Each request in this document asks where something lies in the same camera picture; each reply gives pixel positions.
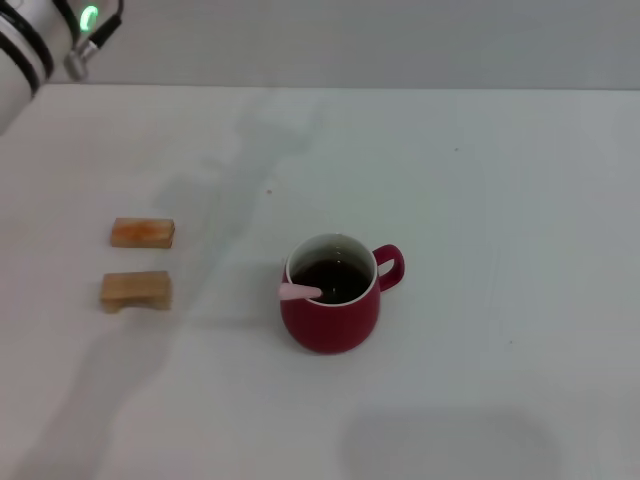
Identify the pink handled metal spoon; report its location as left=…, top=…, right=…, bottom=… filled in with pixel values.
left=277, top=282, right=324, bottom=301

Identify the red ceramic cup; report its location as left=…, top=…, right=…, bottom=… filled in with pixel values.
left=279, top=233, right=406, bottom=355

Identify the dark coffee liquid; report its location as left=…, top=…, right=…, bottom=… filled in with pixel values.
left=290, top=258, right=372, bottom=305

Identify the wooden block with orange stain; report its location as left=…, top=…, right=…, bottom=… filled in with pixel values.
left=110, top=216, right=178, bottom=250

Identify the plain notched wooden block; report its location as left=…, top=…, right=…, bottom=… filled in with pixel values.
left=98, top=270, right=174, bottom=315

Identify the thin black cable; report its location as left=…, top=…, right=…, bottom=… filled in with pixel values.
left=82, top=0, right=126, bottom=52

